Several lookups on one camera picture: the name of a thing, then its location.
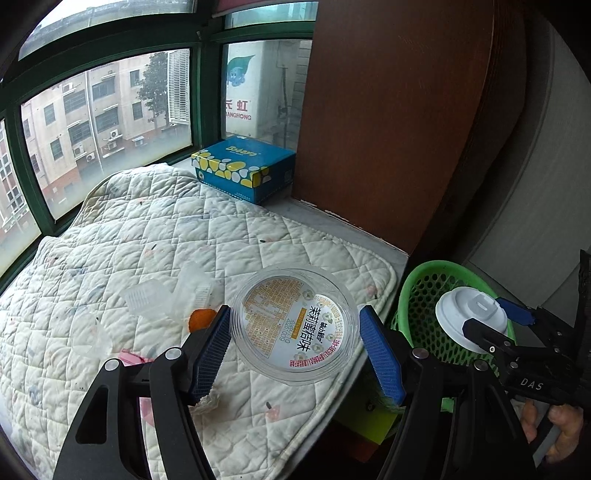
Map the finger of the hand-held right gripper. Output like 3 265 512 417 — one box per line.
463 318 518 357
496 296 539 326

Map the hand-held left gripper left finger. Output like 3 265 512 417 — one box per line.
53 305 232 480

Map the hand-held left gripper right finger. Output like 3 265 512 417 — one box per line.
358 305 539 480

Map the white coffee cup lid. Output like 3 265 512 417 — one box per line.
435 286 509 355

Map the orange snack wrapper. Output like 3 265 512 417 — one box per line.
188 308 218 332

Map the green perforated plastic basket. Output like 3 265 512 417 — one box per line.
390 261 518 416

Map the pink wrapper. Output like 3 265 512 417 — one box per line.
117 350 157 369

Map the clear ribbed plastic tray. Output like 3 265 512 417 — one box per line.
122 278 171 321

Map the clear lid yellow label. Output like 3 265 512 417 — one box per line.
229 264 361 384

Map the clear plastic film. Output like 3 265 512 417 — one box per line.
69 309 116 358

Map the person's right hand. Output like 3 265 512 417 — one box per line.
522 399 583 463

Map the yellow green box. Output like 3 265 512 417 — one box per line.
358 397 407 446

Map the grey woodgrain panel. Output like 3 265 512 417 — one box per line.
450 14 591 324

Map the white quilted mat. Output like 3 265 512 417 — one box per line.
0 164 400 480

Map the blue spotted tissue box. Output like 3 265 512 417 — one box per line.
191 136 297 206

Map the brown wooden cabinet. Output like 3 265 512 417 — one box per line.
291 0 527 257

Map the white louvered vent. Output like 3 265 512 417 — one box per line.
166 48 192 125

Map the beige building outside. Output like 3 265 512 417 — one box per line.
0 46 192 245

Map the white printed carton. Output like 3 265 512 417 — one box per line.
223 39 315 139

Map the green tree outside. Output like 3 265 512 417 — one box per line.
137 52 169 125

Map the pink curtain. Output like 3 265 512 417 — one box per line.
215 0 319 14

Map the green window frame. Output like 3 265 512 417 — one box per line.
0 0 319 282

